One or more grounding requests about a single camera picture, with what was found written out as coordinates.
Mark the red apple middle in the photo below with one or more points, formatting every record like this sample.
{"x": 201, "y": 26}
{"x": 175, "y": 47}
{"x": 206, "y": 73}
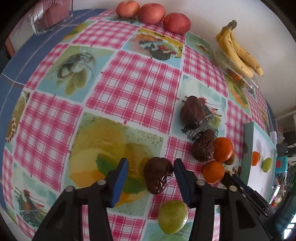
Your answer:
{"x": 151, "y": 13}

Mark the red apple left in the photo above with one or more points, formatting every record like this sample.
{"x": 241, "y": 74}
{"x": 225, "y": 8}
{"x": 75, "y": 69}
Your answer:
{"x": 127, "y": 9}

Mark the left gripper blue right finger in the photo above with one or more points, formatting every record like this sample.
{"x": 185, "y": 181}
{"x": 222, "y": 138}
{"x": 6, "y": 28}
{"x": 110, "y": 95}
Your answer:
{"x": 187, "y": 183}

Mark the teal small box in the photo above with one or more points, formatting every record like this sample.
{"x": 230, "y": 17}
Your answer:
{"x": 281, "y": 165}

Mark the red apple right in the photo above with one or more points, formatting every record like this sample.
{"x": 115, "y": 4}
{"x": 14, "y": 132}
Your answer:
{"x": 177, "y": 23}

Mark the pink checkered tablecloth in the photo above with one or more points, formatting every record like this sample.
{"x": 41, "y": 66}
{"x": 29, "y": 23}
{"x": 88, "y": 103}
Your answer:
{"x": 77, "y": 100}

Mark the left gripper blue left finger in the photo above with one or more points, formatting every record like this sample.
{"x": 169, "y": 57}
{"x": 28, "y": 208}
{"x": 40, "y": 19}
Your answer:
{"x": 117, "y": 181}

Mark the yellow banana bunch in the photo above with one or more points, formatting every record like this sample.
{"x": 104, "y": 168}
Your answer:
{"x": 243, "y": 62}

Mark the red apple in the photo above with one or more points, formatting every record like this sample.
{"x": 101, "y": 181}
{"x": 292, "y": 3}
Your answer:
{"x": 151, "y": 13}
{"x": 177, "y": 23}
{"x": 127, "y": 9}

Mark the clear plastic fruit container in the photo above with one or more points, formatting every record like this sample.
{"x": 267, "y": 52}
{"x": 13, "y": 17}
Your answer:
{"x": 226, "y": 64}

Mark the dark brown avocado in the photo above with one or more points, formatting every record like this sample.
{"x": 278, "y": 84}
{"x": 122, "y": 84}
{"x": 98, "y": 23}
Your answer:
{"x": 157, "y": 174}
{"x": 192, "y": 114}
{"x": 203, "y": 147}

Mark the pink flower bouquet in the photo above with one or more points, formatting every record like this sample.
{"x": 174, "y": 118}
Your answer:
{"x": 46, "y": 15}

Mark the small brown kiwi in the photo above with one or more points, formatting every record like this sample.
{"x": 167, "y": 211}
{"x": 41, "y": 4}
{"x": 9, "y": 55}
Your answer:
{"x": 231, "y": 160}

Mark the green pear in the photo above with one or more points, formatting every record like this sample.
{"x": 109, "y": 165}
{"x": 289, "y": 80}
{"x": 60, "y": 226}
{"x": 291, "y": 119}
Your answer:
{"x": 172, "y": 216}
{"x": 267, "y": 165}

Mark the orange tangerine in tray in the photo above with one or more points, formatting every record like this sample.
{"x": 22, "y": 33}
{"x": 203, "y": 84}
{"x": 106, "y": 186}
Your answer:
{"x": 255, "y": 158}

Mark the orange tangerine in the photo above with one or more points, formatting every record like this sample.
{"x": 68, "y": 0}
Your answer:
{"x": 223, "y": 149}
{"x": 213, "y": 172}
{"x": 255, "y": 158}

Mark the teal white tray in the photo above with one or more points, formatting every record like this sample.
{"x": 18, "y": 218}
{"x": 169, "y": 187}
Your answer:
{"x": 255, "y": 139}

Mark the green pear in tray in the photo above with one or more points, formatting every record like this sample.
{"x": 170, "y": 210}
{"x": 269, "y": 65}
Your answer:
{"x": 267, "y": 165}

